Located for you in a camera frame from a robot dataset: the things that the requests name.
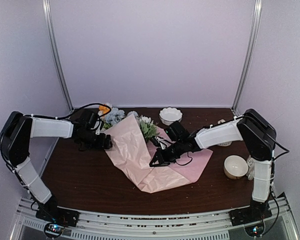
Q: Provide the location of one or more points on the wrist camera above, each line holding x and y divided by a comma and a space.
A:
160, 142
99, 125

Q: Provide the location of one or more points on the white round bowl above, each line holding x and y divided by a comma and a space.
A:
235, 167

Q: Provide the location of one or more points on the aluminium front rail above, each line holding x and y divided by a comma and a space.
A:
213, 225

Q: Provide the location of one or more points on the aluminium corner post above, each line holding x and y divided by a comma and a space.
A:
254, 30
55, 53

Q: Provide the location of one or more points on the white scalloped dish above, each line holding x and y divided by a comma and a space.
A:
169, 115

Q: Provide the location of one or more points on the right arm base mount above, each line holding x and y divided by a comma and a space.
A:
252, 219

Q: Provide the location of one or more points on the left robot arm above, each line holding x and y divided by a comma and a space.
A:
20, 128

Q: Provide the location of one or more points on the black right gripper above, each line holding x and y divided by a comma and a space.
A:
163, 160

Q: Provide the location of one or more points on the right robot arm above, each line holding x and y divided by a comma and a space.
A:
252, 130

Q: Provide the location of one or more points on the left aluminium corner post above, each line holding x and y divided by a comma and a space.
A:
55, 53

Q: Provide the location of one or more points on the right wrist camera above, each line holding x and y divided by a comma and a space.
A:
160, 142

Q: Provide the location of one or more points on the right aluminium corner post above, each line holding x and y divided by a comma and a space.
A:
254, 30

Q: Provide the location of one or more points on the fake flower bouquet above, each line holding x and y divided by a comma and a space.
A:
112, 116

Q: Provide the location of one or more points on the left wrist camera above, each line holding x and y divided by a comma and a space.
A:
99, 125

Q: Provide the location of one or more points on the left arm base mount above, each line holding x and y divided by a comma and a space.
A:
57, 223

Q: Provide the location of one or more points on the floral mug orange inside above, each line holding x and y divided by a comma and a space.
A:
251, 168

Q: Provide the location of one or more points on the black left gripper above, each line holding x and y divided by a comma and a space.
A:
101, 144

